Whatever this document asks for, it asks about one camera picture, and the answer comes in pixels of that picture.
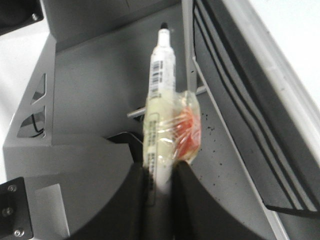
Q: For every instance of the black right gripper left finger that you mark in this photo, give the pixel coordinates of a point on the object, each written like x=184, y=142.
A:
x=122, y=217

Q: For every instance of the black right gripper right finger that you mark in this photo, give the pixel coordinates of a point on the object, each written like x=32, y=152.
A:
x=210, y=214

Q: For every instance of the white whiteboard marker with tape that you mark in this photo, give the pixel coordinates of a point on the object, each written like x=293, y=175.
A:
x=172, y=120

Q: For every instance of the black plate with screws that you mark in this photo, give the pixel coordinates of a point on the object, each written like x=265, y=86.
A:
x=15, y=217

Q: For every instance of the grey metal table frame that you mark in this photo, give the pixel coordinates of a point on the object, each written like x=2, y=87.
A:
x=100, y=100

